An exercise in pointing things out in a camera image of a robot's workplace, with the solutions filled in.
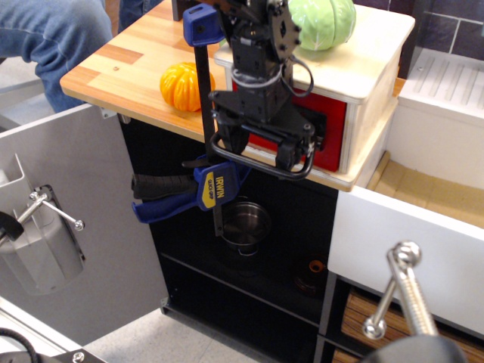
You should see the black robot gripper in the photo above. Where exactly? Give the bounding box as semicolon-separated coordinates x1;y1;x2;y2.
209;73;316;170

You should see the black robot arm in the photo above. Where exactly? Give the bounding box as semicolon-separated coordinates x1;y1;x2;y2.
209;1;318;180

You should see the red front wooden drawer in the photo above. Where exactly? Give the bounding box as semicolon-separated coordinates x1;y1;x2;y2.
211;93;346;180

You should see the green toy cabbage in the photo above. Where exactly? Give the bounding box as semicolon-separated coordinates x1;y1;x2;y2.
289;0;356;51

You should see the silver clamp screw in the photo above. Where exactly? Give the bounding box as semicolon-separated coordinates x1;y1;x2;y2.
17;191;85;231
362;240;439;340

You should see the silver clamp screw left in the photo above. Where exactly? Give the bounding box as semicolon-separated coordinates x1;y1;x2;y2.
17;191;85;231

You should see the grey cabinet door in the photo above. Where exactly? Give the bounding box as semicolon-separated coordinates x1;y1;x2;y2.
1;105;166;344

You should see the small steel pot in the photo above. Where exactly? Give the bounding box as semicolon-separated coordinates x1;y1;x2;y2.
222;199;272;256

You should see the white sink basin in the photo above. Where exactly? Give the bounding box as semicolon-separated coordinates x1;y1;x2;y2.
327;49;483;337

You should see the brown round object on shelf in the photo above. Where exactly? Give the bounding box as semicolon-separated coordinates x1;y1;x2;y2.
293;257;326;296

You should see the person leg in jeans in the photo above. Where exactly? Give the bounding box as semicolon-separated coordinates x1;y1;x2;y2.
1;1;112;113

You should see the black cabinet frame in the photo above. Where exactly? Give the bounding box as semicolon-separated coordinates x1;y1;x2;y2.
119;115;484;363

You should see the light plywood box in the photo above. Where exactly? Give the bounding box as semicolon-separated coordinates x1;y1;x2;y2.
213;4;416;174

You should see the silver clamp screw right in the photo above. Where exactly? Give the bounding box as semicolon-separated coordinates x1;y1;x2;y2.
362;240;439;340

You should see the black cable bottom left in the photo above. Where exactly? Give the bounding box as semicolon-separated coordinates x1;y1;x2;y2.
0;328;39;363

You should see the blue black bar clamp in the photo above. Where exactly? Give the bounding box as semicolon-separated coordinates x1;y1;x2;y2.
132;5;250;236

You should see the orange toy pumpkin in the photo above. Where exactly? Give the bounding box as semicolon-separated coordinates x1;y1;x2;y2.
160;62;201;112

